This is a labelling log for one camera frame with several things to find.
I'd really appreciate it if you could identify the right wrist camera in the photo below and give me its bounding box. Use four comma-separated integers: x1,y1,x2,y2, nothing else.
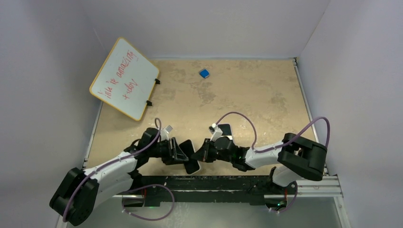
209,123,223,142

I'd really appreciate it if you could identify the aluminium frame rail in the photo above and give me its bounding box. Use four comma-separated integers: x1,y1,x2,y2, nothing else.
297,176,343,198

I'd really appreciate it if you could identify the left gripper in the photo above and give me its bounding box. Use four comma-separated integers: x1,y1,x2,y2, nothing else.
148,137,188,165

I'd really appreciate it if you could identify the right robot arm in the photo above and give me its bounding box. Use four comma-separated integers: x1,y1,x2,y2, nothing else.
192,133,327,193

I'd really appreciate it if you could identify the lavender phone case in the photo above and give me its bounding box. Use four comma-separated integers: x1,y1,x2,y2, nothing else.
216,123,234,141

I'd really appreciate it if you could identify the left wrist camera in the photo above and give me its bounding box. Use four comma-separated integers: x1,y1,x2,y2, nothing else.
160,125,173,141

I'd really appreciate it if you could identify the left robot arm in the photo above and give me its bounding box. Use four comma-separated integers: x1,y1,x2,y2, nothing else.
49,126,195,226

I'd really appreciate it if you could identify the white phone case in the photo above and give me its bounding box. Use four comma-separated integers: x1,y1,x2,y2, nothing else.
184,160,201,175

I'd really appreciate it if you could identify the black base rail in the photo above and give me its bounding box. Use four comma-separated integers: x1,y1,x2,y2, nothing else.
121,174,298,209

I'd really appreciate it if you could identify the whiteboard with yellow frame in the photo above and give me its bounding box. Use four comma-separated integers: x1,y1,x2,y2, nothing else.
89,37,160,121

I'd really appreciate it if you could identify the blue eraser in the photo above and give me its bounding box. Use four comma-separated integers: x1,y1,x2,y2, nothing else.
199,69,210,78

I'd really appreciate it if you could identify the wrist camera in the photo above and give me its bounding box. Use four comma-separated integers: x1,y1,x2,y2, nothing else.
209,123,223,142
160,125,173,141

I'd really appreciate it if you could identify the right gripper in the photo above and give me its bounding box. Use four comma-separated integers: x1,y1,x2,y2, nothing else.
192,138,233,163

